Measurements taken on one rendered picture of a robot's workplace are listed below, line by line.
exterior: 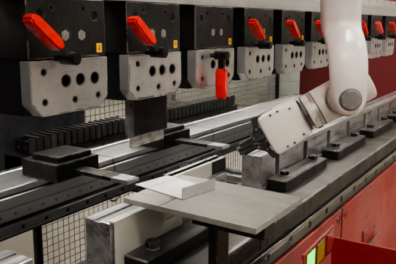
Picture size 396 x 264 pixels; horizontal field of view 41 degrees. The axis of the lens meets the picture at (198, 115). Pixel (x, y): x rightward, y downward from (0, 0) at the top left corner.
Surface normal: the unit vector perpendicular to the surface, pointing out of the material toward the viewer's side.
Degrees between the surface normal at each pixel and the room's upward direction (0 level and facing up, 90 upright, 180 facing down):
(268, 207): 0
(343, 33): 41
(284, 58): 90
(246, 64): 90
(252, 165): 90
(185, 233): 0
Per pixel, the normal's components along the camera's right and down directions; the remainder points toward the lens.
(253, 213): 0.00, -0.99
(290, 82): -0.33, 0.16
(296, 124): -0.05, 0.19
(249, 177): -0.55, 0.14
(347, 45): -0.11, -0.55
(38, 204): 0.83, 0.09
